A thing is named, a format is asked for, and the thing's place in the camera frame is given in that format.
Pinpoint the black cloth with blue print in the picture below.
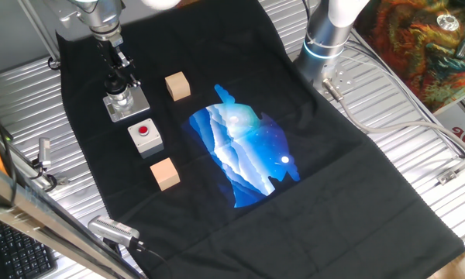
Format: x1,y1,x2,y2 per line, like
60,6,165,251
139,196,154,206
56,0,465,279

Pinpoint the white box with red print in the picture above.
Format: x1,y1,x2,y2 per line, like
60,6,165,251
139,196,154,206
433,91,465,158

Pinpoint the colourful orange painted cloth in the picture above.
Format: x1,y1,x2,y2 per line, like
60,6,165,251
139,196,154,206
352,0,465,114

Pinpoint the silver round metal disc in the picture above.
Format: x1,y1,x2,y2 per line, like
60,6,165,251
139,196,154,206
436,14,460,33

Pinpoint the grey cable with metal connector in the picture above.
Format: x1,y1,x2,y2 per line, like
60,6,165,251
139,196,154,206
321,77,465,158

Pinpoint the aluminium frame beam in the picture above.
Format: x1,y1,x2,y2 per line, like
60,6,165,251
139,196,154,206
0,157,143,279

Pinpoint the metal angle bracket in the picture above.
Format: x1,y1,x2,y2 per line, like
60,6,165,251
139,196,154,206
436,149,465,185

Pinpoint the black computer keyboard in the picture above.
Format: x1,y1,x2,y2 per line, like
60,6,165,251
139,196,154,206
0,219,59,279

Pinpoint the thin metal rod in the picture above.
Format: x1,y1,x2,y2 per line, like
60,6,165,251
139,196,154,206
17,0,62,65

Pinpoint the silver digital scale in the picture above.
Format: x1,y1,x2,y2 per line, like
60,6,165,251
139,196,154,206
102,84,151,123

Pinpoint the white box with red button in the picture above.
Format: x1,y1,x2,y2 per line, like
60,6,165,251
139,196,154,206
127,117,165,160

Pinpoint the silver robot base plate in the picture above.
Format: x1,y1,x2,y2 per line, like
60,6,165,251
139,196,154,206
308,61,357,98

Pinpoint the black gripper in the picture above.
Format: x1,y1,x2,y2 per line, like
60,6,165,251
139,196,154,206
99,40,142,89

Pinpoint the clear glass jar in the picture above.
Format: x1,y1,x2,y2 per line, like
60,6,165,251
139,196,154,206
108,91,135,113

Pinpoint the small silver bracket device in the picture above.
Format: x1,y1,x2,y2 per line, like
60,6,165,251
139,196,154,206
37,136,52,170

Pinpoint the silver depth camera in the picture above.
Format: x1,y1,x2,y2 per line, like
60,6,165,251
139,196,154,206
88,215,141,249

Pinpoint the black camera cable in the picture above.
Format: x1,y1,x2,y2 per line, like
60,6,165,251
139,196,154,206
133,239,175,279

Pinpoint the light wooden cube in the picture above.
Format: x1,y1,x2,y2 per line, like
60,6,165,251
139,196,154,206
164,71,191,102
150,157,181,192

